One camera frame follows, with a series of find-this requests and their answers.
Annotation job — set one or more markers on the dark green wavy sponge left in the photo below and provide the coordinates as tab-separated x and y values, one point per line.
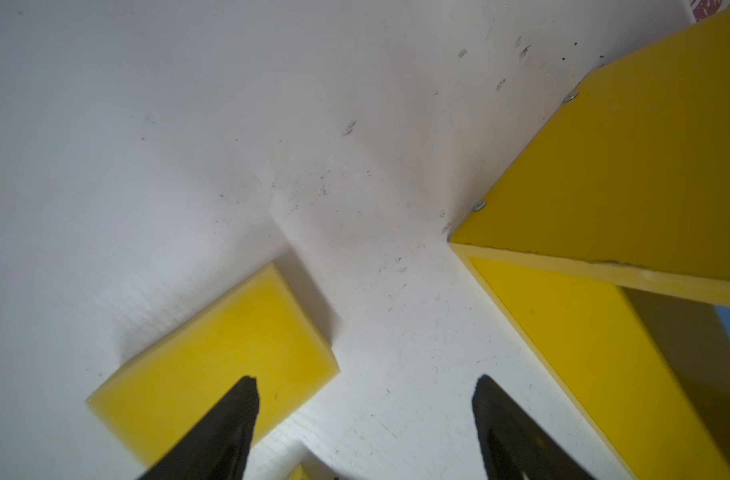
299	473

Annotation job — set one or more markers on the yellow shelf unit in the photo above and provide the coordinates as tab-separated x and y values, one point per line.
606	244

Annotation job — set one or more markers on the yellow sponge left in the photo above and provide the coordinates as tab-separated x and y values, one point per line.
258	329

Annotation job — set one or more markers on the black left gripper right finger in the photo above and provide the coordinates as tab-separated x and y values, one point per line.
513	445

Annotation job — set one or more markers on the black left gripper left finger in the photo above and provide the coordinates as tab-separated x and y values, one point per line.
218	446

